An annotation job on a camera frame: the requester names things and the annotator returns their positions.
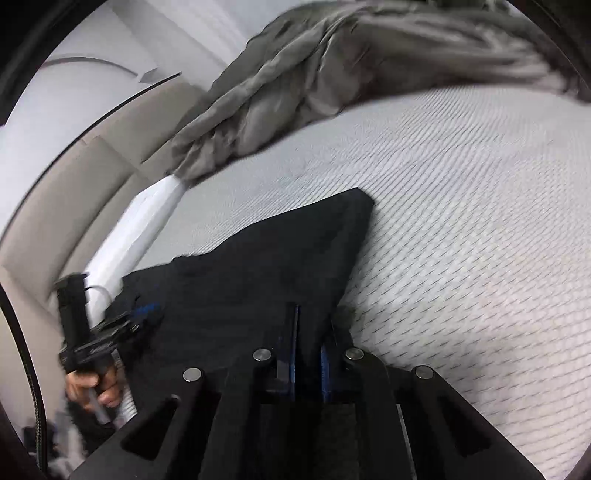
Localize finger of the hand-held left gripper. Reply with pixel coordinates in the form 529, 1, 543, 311
129, 302, 163, 325

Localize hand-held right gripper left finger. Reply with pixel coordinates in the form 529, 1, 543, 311
69, 302, 308, 480

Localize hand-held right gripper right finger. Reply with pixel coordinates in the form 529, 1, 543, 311
307, 318, 548, 480

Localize black pants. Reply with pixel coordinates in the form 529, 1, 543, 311
104, 187, 376, 416

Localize person's left hand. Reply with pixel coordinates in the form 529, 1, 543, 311
65, 364, 124, 411

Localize beige padded headboard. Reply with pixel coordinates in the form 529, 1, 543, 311
0, 74, 208, 453

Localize white patterned mattress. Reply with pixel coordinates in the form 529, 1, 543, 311
117, 83, 591, 480

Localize grey duvet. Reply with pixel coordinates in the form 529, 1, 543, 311
165, 0, 585, 185

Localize black cable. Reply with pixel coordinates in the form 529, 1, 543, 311
0, 282, 49, 472

